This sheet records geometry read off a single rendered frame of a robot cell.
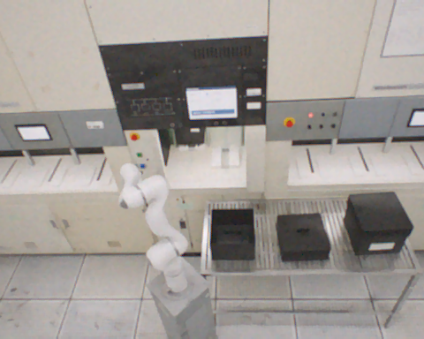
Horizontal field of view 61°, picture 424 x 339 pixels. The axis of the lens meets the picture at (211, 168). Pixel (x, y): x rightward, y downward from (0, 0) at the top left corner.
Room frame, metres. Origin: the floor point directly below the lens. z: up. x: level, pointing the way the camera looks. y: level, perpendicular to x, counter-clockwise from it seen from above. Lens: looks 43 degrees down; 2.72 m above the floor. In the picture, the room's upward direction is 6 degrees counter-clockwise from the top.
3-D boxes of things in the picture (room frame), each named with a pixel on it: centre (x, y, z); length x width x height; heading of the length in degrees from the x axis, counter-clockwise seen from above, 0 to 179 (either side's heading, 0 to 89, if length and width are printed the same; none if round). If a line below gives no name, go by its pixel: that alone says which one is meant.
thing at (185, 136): (2.33, 0.13, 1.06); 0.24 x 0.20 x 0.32; 84
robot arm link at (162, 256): (1.11, 0.30, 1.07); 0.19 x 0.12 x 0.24; 124
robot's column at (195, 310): (1.13, 0.27, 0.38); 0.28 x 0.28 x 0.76; 39
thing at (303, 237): (1.35, -0.53, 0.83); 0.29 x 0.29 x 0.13; 86
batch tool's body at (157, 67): (2.23, 0.04, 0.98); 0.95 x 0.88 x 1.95; 174
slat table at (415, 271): (1.42, -0.54, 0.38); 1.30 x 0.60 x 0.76; 84
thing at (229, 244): (1.40, -0.09, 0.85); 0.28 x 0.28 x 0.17; 83
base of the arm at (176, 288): (1.13, 0.27, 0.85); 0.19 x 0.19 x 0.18
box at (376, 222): (1.33, -0.96, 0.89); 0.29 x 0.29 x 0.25; 88
